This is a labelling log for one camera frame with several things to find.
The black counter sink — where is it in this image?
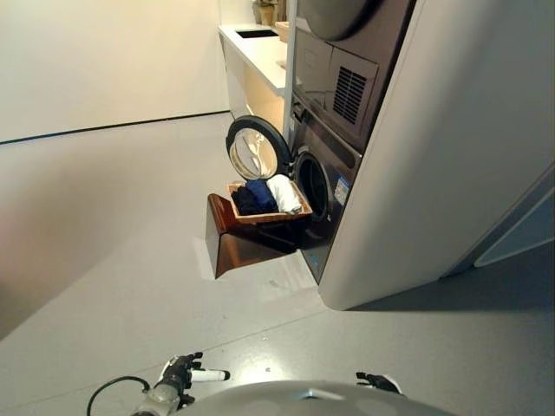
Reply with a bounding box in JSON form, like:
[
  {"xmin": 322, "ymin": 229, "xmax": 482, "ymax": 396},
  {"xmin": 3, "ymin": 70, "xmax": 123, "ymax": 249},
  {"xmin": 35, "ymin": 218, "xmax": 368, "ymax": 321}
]
[{"xmin": 233, "ymin": 27, "xmax": 279, "ymax": 40}]

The dark grey washing machine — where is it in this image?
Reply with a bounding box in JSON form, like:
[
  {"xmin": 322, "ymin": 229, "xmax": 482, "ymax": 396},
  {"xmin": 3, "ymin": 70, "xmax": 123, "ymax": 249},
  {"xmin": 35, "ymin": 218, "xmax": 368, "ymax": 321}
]
[{"xmin": 284, "ymin": 86, "xmax": 365, "ymax": 287}]

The round glass washer door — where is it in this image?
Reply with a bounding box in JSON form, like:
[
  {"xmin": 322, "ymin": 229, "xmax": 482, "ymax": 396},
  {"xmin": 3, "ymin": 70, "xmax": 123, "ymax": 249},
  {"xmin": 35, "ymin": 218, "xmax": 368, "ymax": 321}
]
[{"xmin": 225, "ymin": 114, "xmax": 293, "ymax": 184}]

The white cloth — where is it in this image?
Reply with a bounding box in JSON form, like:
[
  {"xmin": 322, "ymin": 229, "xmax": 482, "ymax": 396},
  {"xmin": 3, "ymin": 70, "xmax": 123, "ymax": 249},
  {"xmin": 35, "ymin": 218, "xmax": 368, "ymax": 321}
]
[{"xmin": 265, "ymin": 173, "xmax": 304, "ymax": 215}]

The white cabinet side panel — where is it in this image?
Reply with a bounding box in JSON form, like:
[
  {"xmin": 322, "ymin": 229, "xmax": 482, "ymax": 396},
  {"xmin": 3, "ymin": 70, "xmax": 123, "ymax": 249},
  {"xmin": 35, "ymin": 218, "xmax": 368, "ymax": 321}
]
[{"xmin": 317, "ymin": 0, "xmax": 555, "ymax": 312}]

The wicker laundry basket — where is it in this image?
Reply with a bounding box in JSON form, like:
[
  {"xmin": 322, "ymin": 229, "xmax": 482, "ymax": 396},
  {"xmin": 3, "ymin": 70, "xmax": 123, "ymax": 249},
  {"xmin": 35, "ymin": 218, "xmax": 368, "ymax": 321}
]
[{"xmin": 226, "ymin": 174, "xmax": 314, "ymax": 227}]

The white counter cabinet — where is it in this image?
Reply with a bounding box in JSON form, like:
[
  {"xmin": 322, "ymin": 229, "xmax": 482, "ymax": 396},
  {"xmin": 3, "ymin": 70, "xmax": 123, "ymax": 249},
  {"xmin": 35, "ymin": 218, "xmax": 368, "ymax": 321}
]
[{"xmin": 218, "ymin": 23, "xmax": 297, "ymax": 131}]

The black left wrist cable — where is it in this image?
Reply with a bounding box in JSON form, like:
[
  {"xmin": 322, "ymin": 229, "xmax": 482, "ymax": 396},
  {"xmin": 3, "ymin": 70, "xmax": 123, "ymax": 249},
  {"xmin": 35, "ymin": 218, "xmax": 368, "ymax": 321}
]
[{"xmin": 85, "ymin": 374, "xmax": 152, "ymax": 416}]

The blue cloth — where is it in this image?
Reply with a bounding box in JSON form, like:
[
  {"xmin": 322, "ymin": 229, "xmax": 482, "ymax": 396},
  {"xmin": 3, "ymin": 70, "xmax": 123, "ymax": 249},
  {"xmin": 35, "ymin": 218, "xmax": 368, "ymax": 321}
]
[{"xmin": 245, "ymin": 179, "xmax": 279, "ymax": 214}]

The energy label sticker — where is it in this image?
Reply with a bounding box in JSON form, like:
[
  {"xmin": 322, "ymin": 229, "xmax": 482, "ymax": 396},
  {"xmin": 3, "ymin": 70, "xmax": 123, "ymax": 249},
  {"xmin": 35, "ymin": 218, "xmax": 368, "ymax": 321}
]
[{"xmin": 332, "ymin": 174, "xmax": 351, "ymax": 204}]

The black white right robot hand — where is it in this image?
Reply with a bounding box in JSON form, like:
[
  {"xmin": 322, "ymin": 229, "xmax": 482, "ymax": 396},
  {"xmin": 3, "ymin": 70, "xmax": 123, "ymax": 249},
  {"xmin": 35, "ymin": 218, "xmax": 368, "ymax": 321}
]
[{"xmin": 355, "ymin": 371, "xmax": 404, "ymax": 395}]

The front-load washing machine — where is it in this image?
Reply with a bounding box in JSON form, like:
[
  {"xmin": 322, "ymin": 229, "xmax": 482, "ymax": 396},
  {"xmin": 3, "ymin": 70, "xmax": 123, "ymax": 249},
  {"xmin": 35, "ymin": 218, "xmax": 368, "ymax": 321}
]
[{"xmin": 291, "ymin": 0, "xmax": 418, "ymax": 153}]

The black garment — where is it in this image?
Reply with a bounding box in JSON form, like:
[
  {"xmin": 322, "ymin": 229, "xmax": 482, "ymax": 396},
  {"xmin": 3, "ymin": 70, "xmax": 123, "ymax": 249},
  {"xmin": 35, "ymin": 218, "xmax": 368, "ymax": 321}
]
[{"xmin": 231, "ymin": 185, "xmax": 262, "ymax": 217}]

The grey robot torso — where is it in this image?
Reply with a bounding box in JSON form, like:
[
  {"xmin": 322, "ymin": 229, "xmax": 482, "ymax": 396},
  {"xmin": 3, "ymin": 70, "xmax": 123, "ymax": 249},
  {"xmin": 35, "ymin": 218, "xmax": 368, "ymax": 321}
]
[{"xmin": 181, "ymin": 380, "xmax": 456, "ymax": 416}]

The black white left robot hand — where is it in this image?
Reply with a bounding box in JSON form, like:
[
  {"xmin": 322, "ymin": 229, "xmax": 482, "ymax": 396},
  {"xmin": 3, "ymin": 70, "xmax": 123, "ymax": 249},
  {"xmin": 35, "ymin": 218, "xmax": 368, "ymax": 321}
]
[{"xmin": 160, "ymin": 352, "xmax": 231, "ymax": 391}]

